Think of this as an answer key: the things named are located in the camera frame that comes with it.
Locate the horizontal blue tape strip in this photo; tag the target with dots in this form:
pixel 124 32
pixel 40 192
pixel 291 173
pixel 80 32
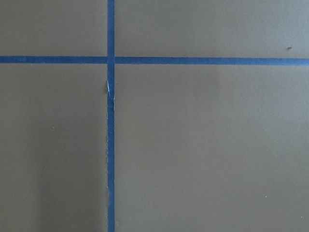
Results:
pixel 154 60

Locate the vertical blue tape strip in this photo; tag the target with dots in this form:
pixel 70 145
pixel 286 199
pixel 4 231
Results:
pixel 110 114

